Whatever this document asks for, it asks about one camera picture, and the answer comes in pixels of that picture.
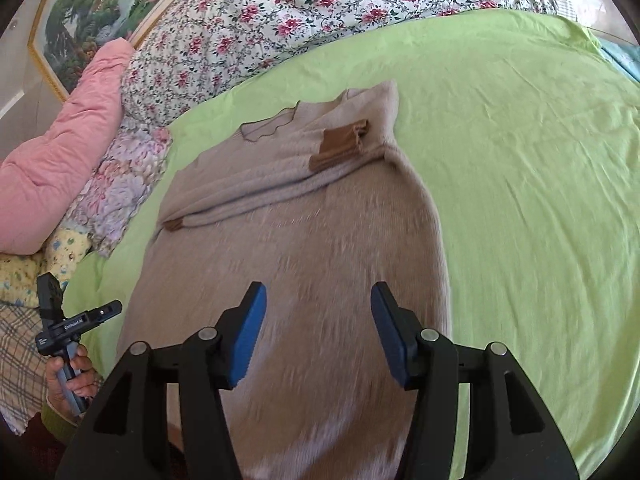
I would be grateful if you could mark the gold framed landscape painting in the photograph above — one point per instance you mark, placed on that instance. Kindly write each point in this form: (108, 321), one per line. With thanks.
(85, 15)

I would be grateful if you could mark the beige knit sweater brown cuffs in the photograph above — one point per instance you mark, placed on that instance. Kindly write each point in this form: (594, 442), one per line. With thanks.
(300, 270)

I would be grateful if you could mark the yellow cartoon print cloth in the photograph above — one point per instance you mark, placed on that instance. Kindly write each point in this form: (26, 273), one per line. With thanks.
(35, 270)

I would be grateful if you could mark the light blue cloth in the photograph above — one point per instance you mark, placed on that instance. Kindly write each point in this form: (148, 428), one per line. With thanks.
(625, 62)

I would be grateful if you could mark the pink padded quilt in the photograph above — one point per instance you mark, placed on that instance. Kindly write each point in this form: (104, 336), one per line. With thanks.
(65, 145)

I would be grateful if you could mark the light green bed sheet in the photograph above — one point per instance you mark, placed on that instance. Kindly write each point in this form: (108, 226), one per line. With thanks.
(525, 200)

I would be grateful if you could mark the pale purple floral pillow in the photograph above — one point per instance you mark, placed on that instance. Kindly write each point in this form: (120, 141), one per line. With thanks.
(117, 185)

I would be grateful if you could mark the white quilt pink flower print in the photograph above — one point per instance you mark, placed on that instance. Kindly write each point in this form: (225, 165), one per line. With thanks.
(280, 20)

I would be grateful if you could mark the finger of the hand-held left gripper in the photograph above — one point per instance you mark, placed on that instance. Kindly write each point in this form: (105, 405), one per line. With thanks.
(106, 310)

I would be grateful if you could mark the person's left hand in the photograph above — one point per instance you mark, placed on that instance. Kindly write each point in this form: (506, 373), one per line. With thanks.
(85, 377)

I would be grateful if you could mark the plaid cloth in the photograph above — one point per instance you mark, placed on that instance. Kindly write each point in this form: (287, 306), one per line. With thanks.
(20, 360)

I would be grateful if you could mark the person's left forearm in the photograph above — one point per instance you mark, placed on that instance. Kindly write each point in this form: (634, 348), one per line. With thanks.
(57, 417)

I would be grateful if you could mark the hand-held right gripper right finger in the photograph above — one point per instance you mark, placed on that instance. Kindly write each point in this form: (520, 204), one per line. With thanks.
(390, 332)

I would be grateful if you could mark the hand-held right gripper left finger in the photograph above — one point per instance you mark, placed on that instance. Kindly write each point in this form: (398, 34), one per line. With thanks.
(247, 330)

